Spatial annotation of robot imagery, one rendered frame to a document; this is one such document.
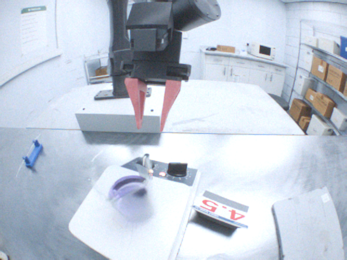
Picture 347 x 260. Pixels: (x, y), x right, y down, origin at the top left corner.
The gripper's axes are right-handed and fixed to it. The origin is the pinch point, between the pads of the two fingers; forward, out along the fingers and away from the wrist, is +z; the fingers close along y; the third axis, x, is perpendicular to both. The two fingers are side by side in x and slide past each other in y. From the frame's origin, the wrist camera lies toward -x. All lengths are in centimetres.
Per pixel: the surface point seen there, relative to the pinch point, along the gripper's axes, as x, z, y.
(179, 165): -1.0, 5.7, 5.2
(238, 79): 222, -72, 103
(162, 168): 0.7, 7.1, 2.5
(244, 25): 221, -194, 116
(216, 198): -0.8, 11.5, 12.5
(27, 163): 1.4, 15.7, -38.8
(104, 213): -11.0, 9.3, -2.9
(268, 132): 16.6, -0.1, 32.3
